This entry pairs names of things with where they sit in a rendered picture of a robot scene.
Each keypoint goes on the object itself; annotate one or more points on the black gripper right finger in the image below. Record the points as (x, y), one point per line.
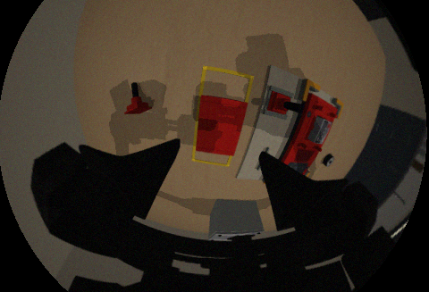
(291, 193)

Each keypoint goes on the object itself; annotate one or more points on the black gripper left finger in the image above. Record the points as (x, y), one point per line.
(137, 176)

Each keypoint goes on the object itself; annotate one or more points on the yellow rectangular outline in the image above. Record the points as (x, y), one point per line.
(202, 82)

